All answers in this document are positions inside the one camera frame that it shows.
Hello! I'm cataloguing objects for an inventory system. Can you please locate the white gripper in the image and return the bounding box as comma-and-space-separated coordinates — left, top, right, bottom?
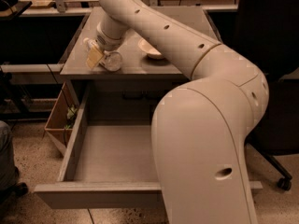
86, 35, 121, 69

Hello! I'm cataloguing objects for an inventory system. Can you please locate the white plastic bottle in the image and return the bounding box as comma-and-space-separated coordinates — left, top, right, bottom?
83, 37, 122, 72

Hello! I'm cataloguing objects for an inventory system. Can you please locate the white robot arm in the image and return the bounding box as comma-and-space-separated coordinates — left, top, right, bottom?
97, 0, 269, 224

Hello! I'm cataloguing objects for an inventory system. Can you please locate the grey drawer cabinet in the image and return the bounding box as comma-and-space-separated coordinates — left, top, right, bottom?
59, 6, 222, 126

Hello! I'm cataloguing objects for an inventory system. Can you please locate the open grey top drawer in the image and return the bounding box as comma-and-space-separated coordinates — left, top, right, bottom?
34, 83, 263, 210

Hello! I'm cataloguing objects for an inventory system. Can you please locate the white paper bowl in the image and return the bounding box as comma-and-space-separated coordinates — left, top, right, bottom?
138, 38, 164, 60

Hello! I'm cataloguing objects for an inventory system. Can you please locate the green item in box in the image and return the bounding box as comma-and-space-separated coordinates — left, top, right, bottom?
64, 105, 78, 129

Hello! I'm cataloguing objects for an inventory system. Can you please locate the grey side table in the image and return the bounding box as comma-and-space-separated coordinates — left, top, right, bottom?
0, 64, 64, 85

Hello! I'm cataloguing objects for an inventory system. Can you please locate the cardboard box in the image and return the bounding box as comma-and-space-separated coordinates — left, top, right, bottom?
45, 83, 75, 147

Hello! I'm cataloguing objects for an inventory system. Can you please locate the person's leg in jeans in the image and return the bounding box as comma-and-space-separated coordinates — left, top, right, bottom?
0, 121, 17, 191

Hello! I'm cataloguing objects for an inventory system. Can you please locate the black shoe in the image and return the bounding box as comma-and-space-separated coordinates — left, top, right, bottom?
0, 182, 29, 203

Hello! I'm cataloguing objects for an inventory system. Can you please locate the black office chair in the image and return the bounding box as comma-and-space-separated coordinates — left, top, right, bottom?
233, 0, 299, 190

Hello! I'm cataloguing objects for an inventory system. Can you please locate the left black cabinet handle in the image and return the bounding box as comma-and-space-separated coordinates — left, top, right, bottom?
122, 91, 144, 100

